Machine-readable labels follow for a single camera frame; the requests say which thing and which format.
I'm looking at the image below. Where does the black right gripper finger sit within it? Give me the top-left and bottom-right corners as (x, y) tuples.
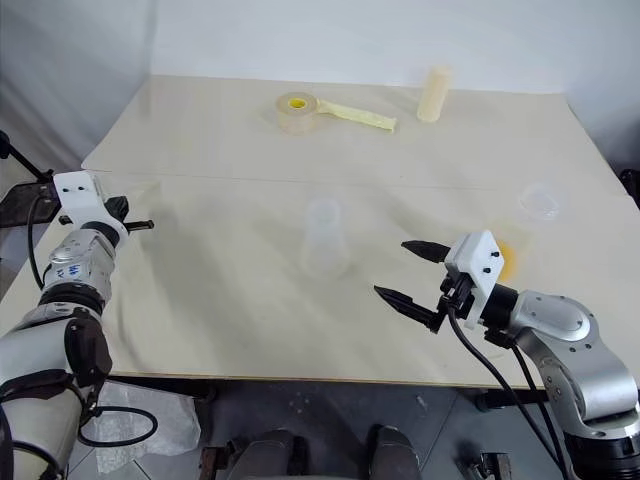
(400, 239), (453, 266)
(373, 285), (437, 326)

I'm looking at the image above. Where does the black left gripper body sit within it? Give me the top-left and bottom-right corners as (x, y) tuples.
(106, 195), (133, 224)

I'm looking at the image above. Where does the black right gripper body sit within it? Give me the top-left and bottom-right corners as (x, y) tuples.
(430, 272), (476, 335)

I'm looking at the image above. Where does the clear plastic cup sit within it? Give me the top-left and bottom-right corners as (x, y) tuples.
(487, 224), (532, 281)

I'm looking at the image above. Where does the glass flask with orange liquid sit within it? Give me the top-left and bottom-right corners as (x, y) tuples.
(301, 195), (352, 279)

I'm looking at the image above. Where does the black table caster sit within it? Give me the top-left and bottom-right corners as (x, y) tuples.
(476, 387), (550, 413)

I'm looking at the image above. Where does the cream wrinkled table cloth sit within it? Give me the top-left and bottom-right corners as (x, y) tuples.
(0, 172), (640, 391)

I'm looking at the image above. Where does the dark rounded shape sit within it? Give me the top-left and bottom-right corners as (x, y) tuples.
(367, 423), (422, 480)
(227, 428), (312, 480)

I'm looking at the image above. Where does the yellow tape strip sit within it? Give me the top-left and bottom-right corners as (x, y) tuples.
(317, 98), (399, 135)

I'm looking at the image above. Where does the beige tape roll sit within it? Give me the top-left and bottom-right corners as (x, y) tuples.
(274, 91), (326, 137)

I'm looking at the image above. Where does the black object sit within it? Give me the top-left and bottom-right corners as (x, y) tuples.
(618, 168), (640, 212)

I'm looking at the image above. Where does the clear plastic bag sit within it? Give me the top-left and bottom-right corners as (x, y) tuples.
(93, 379), (202, 475)

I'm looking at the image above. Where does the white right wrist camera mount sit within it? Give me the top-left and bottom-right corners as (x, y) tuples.
(443, 230), (507, 330)

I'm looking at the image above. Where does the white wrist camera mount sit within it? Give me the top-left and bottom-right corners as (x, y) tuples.
(53, 170), (127, 237)
(443, 230), (507, 330)

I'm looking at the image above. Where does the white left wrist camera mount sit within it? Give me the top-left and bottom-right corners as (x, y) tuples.
(53, 170), (127, 237)

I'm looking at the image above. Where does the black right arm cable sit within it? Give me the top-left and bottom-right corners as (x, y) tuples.
(505, 343), (564, 454)
(446, 305), (572, 480)

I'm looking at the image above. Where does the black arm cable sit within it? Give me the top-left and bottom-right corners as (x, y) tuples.
(446, 305), (572, 480)
(25, 197), (59, 292)
(505, 343), (564, 454)

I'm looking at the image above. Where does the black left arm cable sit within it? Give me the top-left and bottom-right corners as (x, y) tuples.
(25, 197), (59, 292)

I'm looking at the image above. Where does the black cable loop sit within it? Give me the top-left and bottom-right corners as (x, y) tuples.
(77, 404), (159, 449)

